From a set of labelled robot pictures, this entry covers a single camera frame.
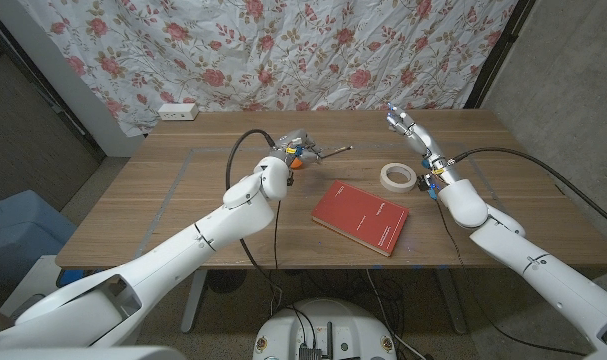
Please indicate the dark mechanical pencil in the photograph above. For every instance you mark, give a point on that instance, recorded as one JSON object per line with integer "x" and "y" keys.
{"x": 339, "y": 150}

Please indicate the blue plastic object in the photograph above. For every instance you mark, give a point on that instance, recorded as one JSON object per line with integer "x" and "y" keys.
{"x": 69, "y": 277}

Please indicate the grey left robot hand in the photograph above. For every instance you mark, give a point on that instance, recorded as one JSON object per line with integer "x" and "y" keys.
{"x": 295, "y": 145}

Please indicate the white power strip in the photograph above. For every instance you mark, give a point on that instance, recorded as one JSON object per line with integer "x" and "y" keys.
{"x": 178, "y": 111}

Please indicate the orange ball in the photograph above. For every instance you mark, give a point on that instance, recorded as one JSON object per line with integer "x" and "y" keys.
{"x": 296, "y": 163}

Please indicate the white robot chest panel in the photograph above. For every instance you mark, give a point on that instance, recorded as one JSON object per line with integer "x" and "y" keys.
{"x": 83, "y": 354}

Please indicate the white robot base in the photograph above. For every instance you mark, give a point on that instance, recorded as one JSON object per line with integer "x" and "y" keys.
{"x": 328, "y": 325}

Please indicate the red notebook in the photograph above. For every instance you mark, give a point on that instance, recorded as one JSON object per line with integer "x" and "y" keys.
{"x": 363, "y": 220}

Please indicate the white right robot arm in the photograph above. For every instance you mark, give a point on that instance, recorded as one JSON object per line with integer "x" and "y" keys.
{"x": 533, "y": 260}

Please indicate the cream masking tape roll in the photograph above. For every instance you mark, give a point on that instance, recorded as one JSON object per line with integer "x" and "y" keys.
{"x": 386, "y": 181}

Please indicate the floral backdrop cloth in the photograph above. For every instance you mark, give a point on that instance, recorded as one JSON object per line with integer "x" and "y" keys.
{"x": 263, "y": 50}

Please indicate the white table leg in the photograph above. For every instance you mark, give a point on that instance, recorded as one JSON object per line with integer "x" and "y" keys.
{"x": 193, "y": 305}
{"x": 453, "y": 305}

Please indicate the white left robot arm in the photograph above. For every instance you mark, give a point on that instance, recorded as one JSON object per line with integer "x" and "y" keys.
{"x": 183, "y": 250}

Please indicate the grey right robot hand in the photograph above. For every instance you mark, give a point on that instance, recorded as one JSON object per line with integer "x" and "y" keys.
{"x": 423, "y": 140}

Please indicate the blue plastic bin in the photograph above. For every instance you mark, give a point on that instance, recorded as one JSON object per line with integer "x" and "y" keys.
{"x": 18, "y": 230}

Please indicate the black round floor object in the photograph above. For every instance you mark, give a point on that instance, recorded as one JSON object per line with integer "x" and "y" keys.
{"x": 225, "y": 281}

